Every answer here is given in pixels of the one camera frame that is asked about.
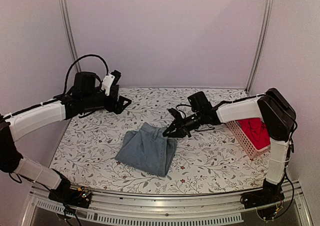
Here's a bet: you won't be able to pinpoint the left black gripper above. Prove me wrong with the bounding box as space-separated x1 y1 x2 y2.
83 89 133 115

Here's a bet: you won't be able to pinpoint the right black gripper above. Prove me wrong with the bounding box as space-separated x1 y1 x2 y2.
163 110 204 138

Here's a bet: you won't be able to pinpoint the light blue denim jeans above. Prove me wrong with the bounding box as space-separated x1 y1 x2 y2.
115 122 178 178

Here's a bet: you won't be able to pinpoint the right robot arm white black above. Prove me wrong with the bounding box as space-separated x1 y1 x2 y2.
163 88 298 204

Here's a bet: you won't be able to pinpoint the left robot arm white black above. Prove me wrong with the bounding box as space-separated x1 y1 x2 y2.
0 70 132 203

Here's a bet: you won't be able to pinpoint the pink perforated laundry basket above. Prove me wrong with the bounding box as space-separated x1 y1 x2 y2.
225 121 270 159

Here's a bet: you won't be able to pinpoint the floral patterned table mat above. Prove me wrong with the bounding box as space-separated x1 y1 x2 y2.
50 88 269 195

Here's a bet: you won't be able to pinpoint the red garment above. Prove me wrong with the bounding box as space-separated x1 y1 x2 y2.
236 118 270 149

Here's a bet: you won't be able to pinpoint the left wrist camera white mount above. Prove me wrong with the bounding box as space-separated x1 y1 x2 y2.
101 70 122 96

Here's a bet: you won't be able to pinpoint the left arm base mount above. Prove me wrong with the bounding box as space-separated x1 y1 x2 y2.
48 186 92 209

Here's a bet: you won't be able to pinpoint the front aluminium rail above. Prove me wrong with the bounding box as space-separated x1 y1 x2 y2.
20 180 315 226

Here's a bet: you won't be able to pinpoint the left aluminium frame post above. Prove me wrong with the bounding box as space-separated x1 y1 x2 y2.
58 0 78 61

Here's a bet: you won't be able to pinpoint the aluminium frame post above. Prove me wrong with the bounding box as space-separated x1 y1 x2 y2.
245 0 273 94
58 0 78 61

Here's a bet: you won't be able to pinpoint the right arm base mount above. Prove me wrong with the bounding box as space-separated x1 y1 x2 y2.
240 188 285 221

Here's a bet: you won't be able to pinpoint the right aluminium frame post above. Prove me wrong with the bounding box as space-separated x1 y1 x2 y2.
245 0 273 94

